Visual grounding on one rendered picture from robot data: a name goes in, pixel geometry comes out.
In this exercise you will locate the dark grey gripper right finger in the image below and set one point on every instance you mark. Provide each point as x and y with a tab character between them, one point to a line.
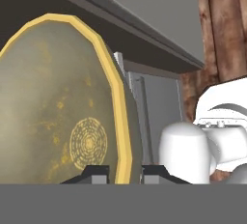
154	173

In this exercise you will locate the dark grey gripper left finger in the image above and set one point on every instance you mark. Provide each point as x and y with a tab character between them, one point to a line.
96	173

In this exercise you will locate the grey cabinet door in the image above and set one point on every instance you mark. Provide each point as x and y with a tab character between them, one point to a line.
164	105

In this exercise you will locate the olive bowl with yellow rim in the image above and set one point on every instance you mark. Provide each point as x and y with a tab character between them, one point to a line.
54	105

